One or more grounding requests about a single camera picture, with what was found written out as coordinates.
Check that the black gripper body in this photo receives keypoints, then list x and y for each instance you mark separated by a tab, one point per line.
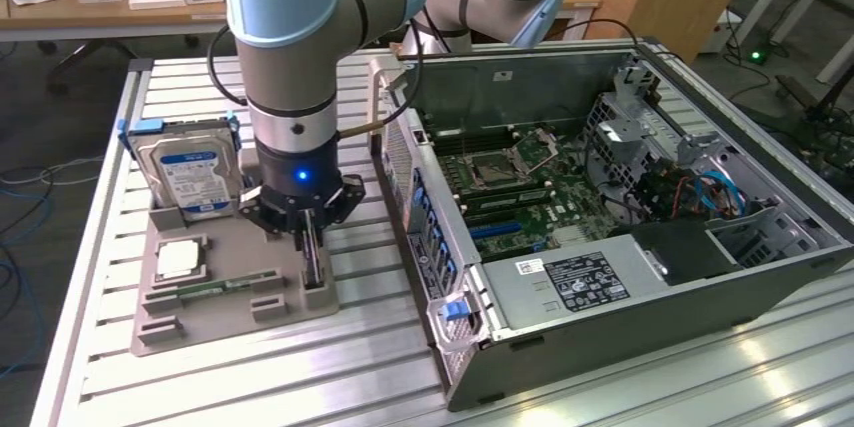
300	172

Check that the metal socket cover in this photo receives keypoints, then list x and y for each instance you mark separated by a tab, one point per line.
537	134

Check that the grey parts rack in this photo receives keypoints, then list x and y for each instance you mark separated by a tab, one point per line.
227	317

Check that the silver chipset heatsink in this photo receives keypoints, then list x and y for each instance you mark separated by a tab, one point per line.
577	234

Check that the black chair base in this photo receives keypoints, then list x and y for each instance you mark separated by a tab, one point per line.
80	54

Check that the grey disk bay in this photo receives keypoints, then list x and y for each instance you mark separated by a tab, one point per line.
767	242

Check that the green graphics card black cooler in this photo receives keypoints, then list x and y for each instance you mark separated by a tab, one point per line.
311	267

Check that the green motherboard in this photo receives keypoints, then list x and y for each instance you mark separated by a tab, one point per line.
567	192

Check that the black stand base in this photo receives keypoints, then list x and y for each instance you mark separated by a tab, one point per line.
821	112

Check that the perforated metal drive cage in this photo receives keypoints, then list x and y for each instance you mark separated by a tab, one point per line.
603	112

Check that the blue slot clip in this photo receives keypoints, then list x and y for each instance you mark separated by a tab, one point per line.
419	195
431	221
438	241

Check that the grey power supply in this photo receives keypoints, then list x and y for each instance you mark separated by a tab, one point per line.
521	292

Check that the green RAM stick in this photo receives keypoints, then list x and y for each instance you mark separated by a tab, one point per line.
507	201
214	287

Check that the dark grey PC case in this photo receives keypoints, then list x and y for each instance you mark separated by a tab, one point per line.
601	357

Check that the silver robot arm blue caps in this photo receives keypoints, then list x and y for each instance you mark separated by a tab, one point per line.
287	47

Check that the device with green light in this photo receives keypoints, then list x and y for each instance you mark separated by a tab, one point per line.
755	55

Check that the long black expansion slot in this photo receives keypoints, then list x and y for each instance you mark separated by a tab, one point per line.
487	220

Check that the wooden desk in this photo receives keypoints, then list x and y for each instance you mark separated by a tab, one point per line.
67	17

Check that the hard disk with blue carrier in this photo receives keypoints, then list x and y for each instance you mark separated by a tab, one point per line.
190	172

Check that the CPU socket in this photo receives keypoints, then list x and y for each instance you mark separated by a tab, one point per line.
494	169

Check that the silver CPU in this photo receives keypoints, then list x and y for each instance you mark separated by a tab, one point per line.
176	259

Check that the blue case latch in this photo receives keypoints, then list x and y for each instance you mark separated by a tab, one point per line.
455	310

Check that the blue expansion slot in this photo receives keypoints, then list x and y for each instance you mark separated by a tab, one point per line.
497	231

